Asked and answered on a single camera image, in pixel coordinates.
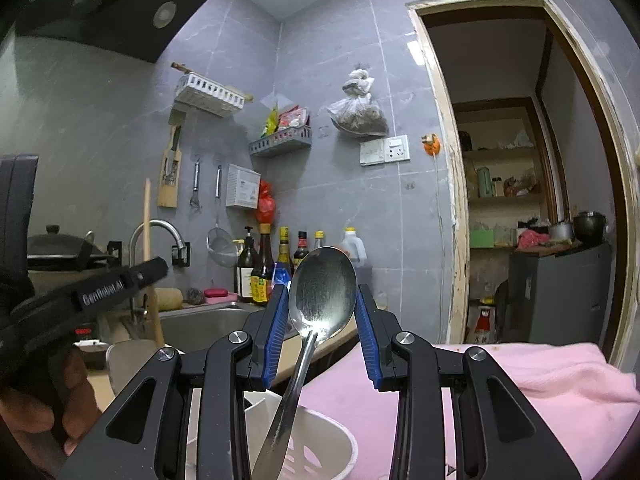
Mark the red packet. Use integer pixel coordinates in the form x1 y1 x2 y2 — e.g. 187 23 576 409
277 106 308 129

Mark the red and white bottle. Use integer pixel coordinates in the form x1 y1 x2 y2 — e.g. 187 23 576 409
472 305 493 345

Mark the white plastic utensil holder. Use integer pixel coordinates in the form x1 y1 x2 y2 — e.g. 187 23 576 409
185 387 360 480

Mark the black range hood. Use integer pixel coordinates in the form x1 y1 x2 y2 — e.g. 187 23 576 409
0 0 231 65

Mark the tan sponge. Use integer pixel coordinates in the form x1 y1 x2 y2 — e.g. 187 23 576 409
150 287 185 312

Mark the dark bottle yellow label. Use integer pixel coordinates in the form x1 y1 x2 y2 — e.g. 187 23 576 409
250 223 276 307

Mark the brown pump bottle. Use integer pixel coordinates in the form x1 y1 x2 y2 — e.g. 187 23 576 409
234 226 258 303

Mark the long wooden stick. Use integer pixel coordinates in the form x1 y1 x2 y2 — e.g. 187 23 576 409
143 177 166 348

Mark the white wall box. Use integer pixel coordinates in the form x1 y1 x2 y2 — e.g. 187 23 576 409
226 163 262 209

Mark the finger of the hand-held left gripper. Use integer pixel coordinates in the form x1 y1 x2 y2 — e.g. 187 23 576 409
122 256 169 295

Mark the wooden shelf unit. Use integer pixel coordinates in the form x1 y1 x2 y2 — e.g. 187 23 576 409
452 97 556 251

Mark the pink soap dish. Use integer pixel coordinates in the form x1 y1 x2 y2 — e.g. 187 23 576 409
204 286 238 305

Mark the pink blanket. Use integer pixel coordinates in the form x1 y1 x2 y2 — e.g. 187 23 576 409
300 341 640 480

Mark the grey cabinet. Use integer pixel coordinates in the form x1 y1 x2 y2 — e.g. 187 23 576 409
505 242 613 346

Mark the wooden knife holder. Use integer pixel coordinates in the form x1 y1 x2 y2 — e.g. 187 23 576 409
157 110 185 209

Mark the plastic bag of dried goods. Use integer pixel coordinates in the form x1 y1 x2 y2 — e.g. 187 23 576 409
327 67 390 138

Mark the pot with lid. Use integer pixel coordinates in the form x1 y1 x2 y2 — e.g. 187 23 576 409
26 225 118 286

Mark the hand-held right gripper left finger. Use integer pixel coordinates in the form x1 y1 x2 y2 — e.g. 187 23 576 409
57 284 293 480

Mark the wooden door frame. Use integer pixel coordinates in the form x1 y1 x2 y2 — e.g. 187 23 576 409
406 0 640 371

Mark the red plastic bag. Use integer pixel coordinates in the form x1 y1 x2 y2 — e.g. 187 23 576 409
256 180 276 225

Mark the yellow cap glass bottle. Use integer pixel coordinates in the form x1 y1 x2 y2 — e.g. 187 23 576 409
276 226 295 286

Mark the black pot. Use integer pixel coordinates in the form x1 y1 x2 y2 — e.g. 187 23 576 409
572 211 608 247

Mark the person's left hand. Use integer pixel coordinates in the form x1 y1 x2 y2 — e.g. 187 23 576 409
0 347 103 468

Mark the metal strainer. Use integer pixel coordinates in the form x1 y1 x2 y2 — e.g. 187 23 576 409
207 165 240 267

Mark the dark bottle red label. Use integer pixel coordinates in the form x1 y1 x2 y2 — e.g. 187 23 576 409
293 231 311 273

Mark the beige board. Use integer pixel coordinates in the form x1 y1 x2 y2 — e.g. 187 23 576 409
106 339 163 397

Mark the white wall basket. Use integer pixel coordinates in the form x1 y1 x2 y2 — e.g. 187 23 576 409
172 72 253 118

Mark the grey wall shelf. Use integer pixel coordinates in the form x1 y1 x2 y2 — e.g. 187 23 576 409
248 127 313 157

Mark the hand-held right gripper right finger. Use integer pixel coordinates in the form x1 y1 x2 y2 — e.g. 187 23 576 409
354 284 583 480

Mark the white wall socket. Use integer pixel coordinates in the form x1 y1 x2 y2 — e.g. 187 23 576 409
360 135 410 166

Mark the metal faucet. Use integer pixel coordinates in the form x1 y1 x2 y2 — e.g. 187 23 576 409
129 219 191 267

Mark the metal spoon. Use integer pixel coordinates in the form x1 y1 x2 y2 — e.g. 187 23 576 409
250 246 359 480

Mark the pink cloth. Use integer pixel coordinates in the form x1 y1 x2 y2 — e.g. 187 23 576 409
516 230 551 251

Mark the metal peeler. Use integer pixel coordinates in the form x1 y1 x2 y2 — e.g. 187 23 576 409
189 158 202 211

